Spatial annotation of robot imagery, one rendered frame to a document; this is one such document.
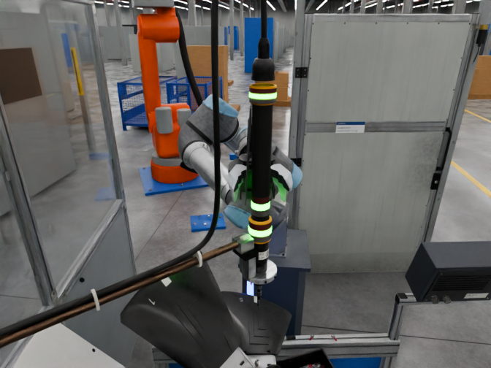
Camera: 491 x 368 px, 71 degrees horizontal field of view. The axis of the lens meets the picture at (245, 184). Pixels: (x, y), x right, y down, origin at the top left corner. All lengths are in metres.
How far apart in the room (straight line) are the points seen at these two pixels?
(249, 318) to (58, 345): 0.46
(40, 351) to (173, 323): 0.25
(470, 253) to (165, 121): 3.69
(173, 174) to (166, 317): 3.95
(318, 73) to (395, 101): 0.57
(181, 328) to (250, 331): 0.27
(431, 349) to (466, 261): 1.52
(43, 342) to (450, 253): 1.14
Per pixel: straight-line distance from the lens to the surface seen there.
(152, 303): 0.73
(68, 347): 0.85
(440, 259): 1.27
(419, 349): 2.73
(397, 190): 2.88
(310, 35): 2.40
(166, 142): 4.54
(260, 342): 0.94
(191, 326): 0.76
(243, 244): 0.62
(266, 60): 0.55
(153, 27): 4.51
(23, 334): 0.55
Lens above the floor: 1.89
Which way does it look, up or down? 24 degrees down
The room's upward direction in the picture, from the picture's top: straight up
